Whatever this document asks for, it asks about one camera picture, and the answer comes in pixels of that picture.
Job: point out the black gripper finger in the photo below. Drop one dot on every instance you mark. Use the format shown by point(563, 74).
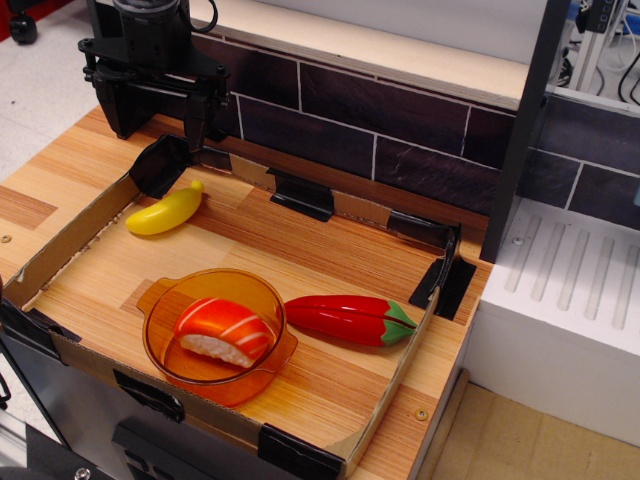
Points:
point(126, 107)
point(196, 121)

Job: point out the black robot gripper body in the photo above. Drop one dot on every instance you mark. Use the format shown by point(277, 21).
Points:
point(155, 52)

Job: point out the salmon nigiri sushi toy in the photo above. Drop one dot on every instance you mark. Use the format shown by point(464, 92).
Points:
point(224, 330)

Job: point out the orange transparent plastic pot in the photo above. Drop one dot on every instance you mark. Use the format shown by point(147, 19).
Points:
point(224, 383)

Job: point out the cardboard fence with black tape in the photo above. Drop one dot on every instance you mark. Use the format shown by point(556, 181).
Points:
point(337, 410)

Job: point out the yellow toy banana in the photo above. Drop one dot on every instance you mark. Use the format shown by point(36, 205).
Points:
point(168, 213)

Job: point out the black caster wheel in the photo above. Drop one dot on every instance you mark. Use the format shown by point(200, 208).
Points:
point(23, 29)

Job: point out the light wooden shelf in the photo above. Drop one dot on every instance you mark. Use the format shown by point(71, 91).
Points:
point(441, 69)

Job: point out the red toy chili pepper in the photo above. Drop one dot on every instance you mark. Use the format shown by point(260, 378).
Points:
point(360, 319)

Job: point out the white ridged drainboard counter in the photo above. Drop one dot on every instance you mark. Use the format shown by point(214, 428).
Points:
point(557, 326)

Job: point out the dark grey vertical post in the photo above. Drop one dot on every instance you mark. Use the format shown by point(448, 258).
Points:
point(526, 128)

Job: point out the aluminium frame with cables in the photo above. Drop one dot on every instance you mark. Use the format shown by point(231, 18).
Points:
point(597, 59)

